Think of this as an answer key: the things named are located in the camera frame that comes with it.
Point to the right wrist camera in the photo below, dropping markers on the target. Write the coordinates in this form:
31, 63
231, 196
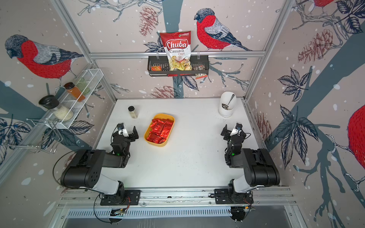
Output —
237, 130

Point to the chrome wire rack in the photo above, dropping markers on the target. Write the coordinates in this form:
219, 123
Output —
33, 136

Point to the yellow plastic storage box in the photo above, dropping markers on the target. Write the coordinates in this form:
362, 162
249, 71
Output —
161, 116

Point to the orange spice jar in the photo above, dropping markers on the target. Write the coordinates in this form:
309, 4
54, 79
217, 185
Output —
74, 91

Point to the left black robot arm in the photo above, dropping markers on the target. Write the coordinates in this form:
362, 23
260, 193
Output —
85, 169

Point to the white wire wall shelf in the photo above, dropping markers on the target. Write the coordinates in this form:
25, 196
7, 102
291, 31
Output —
86, 83

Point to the Chuba cassava chips bag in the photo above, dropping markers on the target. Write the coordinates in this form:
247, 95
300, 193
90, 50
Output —
177, 46

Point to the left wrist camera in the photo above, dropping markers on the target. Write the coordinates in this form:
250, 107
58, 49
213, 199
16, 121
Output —
121, 130

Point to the red tea bags pile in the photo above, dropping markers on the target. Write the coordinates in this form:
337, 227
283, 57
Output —
159, 130

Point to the white utensil cup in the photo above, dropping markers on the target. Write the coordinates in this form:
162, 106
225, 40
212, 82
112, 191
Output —
224, 99

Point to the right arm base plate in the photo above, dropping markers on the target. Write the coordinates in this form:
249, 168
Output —
225, 196

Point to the metal spoon in cup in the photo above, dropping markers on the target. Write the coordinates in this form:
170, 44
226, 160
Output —
226, 106

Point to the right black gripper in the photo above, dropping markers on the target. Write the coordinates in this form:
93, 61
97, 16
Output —
226, 133

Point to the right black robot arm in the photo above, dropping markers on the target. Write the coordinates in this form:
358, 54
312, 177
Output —
259, 169

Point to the small spice jar on table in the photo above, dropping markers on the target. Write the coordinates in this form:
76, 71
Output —
132, 111

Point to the black wire wall basket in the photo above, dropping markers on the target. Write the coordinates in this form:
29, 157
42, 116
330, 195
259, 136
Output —
165, 67

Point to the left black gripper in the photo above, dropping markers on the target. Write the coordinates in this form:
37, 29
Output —
130, 136

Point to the black lid rice jar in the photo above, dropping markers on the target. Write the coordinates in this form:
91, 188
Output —
61, 112

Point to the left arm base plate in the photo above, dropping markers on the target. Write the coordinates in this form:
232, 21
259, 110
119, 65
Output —
128, 197

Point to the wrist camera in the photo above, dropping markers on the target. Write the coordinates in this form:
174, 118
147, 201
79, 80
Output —
121, 130
237, 130

